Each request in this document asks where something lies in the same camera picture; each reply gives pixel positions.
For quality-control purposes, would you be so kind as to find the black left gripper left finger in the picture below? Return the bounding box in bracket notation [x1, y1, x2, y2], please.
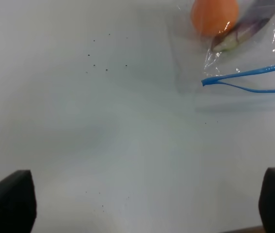
[0, 170, 37, 233]

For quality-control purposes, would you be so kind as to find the clear zip bag blue seal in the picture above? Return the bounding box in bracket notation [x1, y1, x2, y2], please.
[169, 0, 275, 93]

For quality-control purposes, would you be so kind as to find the purple eggplant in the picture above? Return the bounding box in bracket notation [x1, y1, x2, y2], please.
[210, 0, 275, 53]

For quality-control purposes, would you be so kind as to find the orange fruit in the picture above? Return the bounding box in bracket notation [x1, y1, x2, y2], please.
[190, 0, 239, 37]

